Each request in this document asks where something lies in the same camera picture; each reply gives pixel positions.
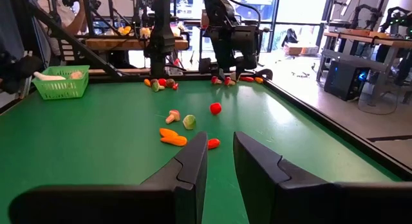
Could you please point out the red toy chili pepper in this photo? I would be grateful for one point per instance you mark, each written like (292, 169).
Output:
(247, 78)
(175, 86)
(213, 143)

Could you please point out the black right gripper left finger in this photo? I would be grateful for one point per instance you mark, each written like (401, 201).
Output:
(193, 172)

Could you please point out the wooden workbench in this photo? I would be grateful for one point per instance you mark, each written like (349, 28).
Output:
(370, 37)

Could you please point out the wooden background table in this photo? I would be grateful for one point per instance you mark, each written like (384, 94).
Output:
(135, 43)

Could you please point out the orange toy carrot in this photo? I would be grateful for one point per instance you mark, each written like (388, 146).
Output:
(174, 140)
(259, 80)
(147, 82)
(168, 132)

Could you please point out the white toy daikon radish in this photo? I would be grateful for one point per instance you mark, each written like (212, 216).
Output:
(48, 77)

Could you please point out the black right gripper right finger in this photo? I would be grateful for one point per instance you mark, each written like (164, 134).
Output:
(257, 172)

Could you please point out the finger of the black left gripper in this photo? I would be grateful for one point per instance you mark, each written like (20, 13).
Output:
(238, 74)
(222, 74)

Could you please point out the black background robot arm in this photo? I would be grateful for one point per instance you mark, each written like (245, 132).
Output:
(399, 19)
(365, 14)

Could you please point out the green plastic basket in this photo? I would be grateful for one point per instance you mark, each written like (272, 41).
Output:
(61, 87)

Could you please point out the black computer tower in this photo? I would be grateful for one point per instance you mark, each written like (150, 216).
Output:
(346, 80)

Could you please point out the yellow toy fruit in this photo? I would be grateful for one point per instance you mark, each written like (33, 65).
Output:
(125, 30)
(145, 32)

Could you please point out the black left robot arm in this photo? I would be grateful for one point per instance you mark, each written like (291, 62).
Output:
(161, 31)

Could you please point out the black diagonal support strut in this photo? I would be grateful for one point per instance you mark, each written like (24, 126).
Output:
(80, 46)

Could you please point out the brown-capped toy mushroom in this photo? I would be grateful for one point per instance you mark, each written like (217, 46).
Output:
(170, 83)

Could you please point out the cream toy potato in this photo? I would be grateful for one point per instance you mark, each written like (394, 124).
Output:
(76, 75)

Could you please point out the black bag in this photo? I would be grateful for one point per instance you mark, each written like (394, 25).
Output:
(289, 37)

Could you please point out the cardboard box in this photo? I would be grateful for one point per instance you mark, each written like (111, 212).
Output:
(301, 49)

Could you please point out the green-white toy cabbage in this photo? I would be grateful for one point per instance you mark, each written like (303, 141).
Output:
(189, 122)

